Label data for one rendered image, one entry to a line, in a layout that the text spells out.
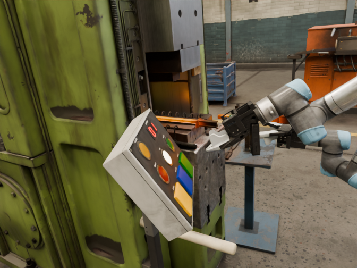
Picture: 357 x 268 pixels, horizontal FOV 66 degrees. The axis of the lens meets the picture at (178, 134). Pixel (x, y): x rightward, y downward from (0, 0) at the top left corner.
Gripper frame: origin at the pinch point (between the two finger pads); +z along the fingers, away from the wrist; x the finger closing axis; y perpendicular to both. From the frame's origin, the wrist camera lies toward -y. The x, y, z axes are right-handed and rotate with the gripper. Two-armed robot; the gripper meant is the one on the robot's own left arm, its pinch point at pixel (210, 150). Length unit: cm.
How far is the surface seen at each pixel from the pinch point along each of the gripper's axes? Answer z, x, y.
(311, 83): -118, -356, -140
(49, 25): 31, -32, 70
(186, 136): 13.2, -35.4, -2.9
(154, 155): 10.4, 16.0, 14.1
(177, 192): 9.7, 21.9, 3.5
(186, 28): -13, -42, 37
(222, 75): -9, -416, -62
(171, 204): 10.6, 26.9, 3.9
